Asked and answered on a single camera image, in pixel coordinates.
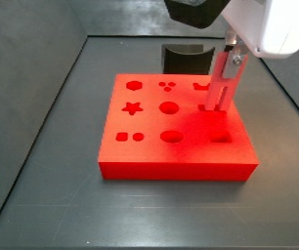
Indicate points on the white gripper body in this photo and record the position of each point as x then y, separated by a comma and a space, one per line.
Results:
267, 25

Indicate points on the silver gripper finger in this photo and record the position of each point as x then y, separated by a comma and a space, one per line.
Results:
238, 50

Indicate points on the red double-square peg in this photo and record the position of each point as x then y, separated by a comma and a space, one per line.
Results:
223, 87

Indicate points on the red shape sorter block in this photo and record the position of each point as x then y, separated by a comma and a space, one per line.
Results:
162, 137

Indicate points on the black camera box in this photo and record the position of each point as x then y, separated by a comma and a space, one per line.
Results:
196, 13

